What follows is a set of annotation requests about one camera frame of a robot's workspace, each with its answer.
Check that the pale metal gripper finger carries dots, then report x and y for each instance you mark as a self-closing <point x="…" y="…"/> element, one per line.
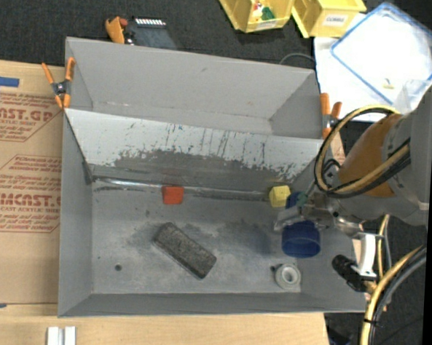
<point x="286" y="223"/>
<point x="294" y="211"/>

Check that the yellow cube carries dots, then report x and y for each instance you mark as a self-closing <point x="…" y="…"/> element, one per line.
<point x="279" y="196"/>

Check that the blue cup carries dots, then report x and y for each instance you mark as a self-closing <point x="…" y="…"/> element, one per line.
<point x="301" y="242"/>

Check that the grey tape roll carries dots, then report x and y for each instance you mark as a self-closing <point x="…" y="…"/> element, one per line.
<point x="287" y="276"/>

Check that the grey metal bin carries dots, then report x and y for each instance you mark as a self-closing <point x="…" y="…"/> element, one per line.
<point x="182" y="239"/>

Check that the dark green flat block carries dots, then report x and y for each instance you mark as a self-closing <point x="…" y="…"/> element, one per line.
<point x="184" y="249"/>

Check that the orange cube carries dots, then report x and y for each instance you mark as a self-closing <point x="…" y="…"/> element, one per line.
<point x="172" y="195"/>

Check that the brown cardboard board red print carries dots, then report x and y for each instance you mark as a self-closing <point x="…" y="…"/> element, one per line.
<point x="22" y="178"/>

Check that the black cylinder on white bracket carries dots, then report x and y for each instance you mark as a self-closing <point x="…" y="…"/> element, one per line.
<point x="350" y="271"/>

